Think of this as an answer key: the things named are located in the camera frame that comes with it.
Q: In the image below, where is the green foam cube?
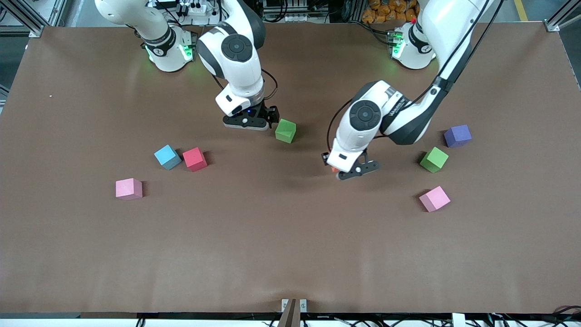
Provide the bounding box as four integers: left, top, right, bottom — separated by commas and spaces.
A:
419, 146, 449, 173
275, 119, 297, 144

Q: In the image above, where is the light blue foam cube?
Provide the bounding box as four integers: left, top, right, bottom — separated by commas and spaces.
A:
154, 144, 182, 171

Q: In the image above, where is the pink foam cube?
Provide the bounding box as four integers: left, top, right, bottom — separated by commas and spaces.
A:
115, 178, 143, 201
419, 186, 451, 213

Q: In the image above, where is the brown table cover sheet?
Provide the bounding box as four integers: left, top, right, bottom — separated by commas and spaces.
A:
0, 22, 581, 315

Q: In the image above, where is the red foam cube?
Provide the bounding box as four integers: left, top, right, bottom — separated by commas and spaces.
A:
182, 147, 208, 173

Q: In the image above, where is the grey metal equipment rack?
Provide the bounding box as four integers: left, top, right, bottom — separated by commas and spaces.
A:
261, 0, 318, 22

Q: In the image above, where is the white power strip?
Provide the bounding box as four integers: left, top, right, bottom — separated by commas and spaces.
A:
177, 0, 214, 16

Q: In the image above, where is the purple foam cube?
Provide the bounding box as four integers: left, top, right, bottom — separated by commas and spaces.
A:
444, 125, 473, 149

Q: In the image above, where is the pile of orange objects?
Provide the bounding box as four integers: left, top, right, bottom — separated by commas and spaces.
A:
361, 0, 418, 24

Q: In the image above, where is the black base cable bundle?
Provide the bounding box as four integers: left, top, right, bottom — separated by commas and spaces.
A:
350, 20, 394, 45

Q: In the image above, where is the brown camera pole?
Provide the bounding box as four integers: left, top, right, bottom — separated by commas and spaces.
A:
278, 298, 301, 327

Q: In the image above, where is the aluminium frame profile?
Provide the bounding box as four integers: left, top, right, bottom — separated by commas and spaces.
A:
0, 0, 69, 38
545, 0, 581, 32

